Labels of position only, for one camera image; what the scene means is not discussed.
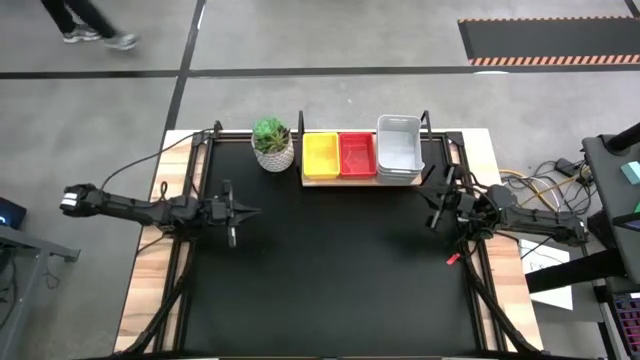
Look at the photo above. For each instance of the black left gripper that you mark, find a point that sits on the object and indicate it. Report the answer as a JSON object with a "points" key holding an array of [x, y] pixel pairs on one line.
{"points": [[217, 210]]}

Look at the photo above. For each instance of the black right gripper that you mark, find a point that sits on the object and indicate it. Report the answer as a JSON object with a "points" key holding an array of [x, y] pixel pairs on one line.
{"points": [[460, 205]]}

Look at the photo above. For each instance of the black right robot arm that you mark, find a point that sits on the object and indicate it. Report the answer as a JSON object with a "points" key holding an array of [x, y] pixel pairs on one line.
{"points": [[540, 222]]}

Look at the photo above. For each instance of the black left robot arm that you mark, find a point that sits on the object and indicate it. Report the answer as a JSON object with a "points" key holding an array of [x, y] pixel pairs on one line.
{"points": [[125, 207]]}

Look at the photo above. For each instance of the white patterned plant pot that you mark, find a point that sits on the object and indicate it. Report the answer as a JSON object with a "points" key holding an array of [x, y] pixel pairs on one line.
{"points": [[275, 161]]}

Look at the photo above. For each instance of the small red clip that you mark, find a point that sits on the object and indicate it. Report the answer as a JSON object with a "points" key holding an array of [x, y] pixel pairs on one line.
{"points": [[453, 259]]}

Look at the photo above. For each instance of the green succulent plant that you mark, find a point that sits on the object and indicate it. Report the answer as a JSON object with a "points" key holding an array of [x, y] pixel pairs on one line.
{"points": [[271, 132]]}

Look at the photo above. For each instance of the white paper sheet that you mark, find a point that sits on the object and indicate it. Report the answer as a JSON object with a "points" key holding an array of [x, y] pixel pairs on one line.
{"points": [[537, 252]]}

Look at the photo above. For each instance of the black power adapter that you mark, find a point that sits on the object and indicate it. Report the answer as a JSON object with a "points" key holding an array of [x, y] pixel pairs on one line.
{"points": [[567, 166]]}

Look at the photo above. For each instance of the black table mat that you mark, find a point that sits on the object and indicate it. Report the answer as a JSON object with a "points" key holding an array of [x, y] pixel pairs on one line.
{"points": [[325, 330]]}

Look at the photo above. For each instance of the grey equipment cart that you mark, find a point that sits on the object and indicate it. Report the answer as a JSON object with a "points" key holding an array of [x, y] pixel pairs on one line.
{"points": [[607, 190]]}

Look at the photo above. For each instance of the black hazard striped floor mat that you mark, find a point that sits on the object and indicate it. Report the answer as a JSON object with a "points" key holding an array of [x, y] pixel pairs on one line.
{"points": [[545, 40]]}

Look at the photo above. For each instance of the black tablet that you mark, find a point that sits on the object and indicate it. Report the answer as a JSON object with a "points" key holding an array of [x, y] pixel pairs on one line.
{"points": [[627, 221]]}

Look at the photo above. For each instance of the black pole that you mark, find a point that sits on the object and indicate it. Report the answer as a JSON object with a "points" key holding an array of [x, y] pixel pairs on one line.
{"points": [[625, 140]]}

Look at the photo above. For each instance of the teal block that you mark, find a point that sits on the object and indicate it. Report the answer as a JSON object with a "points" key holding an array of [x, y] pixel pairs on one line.
{"points": [[632, 172]]}

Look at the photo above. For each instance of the grey desk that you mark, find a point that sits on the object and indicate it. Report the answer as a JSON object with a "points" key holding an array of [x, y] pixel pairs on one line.
{"points": [[30, 240]]}

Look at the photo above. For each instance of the backlit keyboard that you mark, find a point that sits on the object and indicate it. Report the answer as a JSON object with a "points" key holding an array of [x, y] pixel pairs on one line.
{"points": [[629, 320]]}

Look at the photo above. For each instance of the black device with blue light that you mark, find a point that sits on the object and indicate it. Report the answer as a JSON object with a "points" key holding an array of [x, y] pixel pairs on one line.
{"points": [[10, 212]]}

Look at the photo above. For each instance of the person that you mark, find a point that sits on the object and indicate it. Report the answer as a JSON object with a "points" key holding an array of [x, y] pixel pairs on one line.
{"points": [[89, 12]]}

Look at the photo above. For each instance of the black aluminium table frame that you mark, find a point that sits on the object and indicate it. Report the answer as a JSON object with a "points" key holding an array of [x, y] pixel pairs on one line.
{"points": [[200, 137]]}

